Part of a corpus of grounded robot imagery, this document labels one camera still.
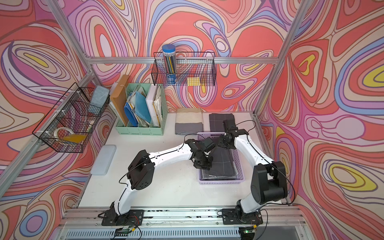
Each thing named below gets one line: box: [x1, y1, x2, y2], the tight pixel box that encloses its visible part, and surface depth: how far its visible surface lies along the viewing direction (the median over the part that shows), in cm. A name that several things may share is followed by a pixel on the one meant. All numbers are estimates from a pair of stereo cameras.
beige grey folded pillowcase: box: [175, 108, 204, 135], surface depth 115 cm
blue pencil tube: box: [162, 44, 177, 86], surface depth 77 cm
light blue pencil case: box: [90, 144, 117, 176], surface depth 93 cm
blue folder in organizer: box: [123, 102, 139, 127], surface depth 101 cm
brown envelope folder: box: [110, 74, 130, 127], surface depth 95 cm
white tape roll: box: [54, 127, 75, 139], surface depth 71 cm
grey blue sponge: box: [90, 85, 110, 109], surface depth 83 cm
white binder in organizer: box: [146, 84, 160, 128], surface depth 98 cm
